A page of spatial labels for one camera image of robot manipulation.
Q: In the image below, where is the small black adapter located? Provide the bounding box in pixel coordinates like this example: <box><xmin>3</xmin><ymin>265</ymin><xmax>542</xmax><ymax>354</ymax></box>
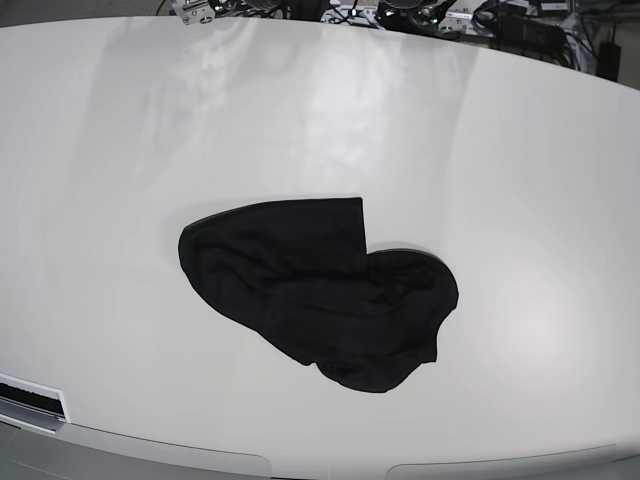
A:
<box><xmin>596</xmin><ymin>41</ymin><xmax>621</xmax><ymax>82</ymax></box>

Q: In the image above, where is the white power strip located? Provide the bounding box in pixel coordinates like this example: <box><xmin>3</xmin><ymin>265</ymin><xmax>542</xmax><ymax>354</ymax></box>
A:
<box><xmin>321</xmin><ymin>1</ymin><xmax>473</xmax><ymax>33</ymax></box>

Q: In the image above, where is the black t-shirt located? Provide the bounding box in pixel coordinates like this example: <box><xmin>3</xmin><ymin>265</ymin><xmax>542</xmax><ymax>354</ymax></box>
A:
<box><xmin>177</xmin><ymin>197</ymin><xmax>459</xmax><ymax>393</ymax></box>

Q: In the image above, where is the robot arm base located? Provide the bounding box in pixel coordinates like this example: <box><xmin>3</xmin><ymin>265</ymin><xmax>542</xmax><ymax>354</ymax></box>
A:
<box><xmin>171</xmin><ymin>0</ymin><xmax>215</xmax><ymax>26</ymax></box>
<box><xmin>379</xmin><ymin>0</ymin><xmax>439</xmax><ymax>24</ymax></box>

